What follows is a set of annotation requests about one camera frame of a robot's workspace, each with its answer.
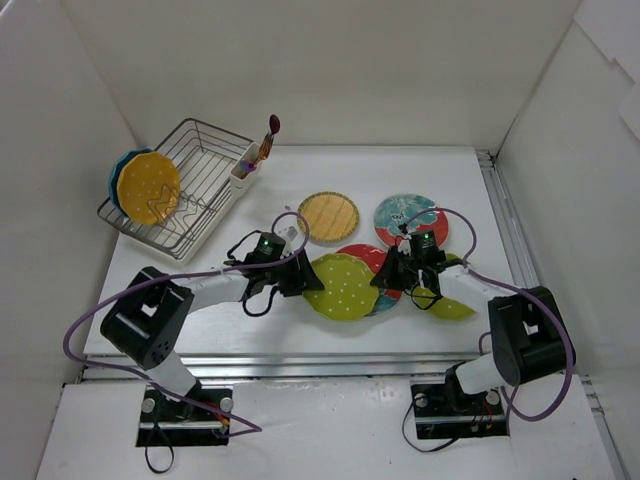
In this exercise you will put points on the blue polka dot bowl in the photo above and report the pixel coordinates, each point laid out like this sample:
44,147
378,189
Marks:
116,171

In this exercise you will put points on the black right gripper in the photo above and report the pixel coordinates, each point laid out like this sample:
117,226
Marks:
395,270

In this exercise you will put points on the red plate with teal flower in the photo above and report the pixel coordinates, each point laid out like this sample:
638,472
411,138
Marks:
374,257

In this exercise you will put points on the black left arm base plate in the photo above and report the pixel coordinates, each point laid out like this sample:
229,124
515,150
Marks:
165,425

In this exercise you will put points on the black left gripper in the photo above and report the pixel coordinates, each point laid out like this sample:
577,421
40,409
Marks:
295,275

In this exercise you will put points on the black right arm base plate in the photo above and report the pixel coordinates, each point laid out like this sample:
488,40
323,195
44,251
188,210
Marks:
441,414

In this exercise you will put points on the green polka dot bowl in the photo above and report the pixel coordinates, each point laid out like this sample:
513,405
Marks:
444,309
347,295

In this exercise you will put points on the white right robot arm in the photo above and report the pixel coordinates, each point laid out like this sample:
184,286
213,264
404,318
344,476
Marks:
528,337

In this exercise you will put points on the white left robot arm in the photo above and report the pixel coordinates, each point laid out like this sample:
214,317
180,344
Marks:
146,324

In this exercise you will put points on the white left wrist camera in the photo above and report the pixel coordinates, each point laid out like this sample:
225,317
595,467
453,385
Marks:
289,234

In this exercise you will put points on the yellow polka dot bowl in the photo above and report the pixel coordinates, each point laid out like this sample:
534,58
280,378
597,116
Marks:
148,188

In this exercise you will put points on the woven bamboo pattern plate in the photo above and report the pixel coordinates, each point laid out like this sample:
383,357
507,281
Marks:
329,217

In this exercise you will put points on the white cutlery holder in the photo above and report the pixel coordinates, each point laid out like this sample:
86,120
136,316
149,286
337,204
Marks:
245,172

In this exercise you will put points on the metal wire dish rack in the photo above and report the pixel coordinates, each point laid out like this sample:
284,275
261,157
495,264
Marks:
209,160

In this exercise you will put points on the aluminium front rail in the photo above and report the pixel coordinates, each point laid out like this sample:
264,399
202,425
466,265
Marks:
235,367

